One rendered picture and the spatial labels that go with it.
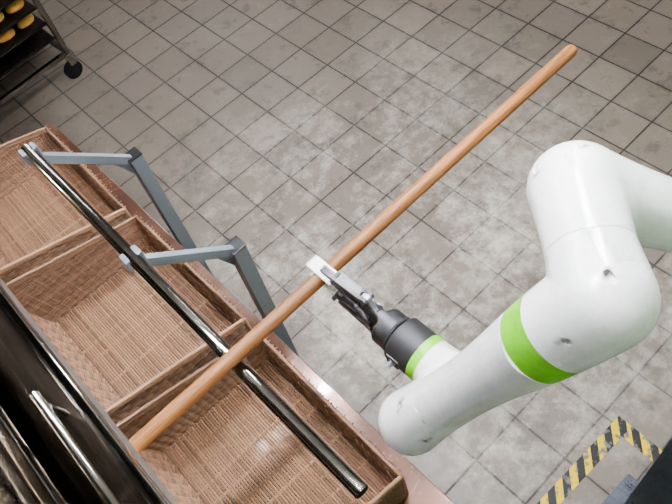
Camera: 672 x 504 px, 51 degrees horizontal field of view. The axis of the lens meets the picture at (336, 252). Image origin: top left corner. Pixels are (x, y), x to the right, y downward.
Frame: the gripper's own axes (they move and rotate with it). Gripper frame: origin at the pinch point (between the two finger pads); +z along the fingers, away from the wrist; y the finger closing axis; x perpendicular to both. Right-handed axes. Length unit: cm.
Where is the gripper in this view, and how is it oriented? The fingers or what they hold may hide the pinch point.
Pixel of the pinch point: (324, 274)
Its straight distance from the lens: 138.2
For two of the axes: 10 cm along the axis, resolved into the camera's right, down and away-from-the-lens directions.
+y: 1.6, 5.4, 8.2
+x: 7.1, -6.4, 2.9
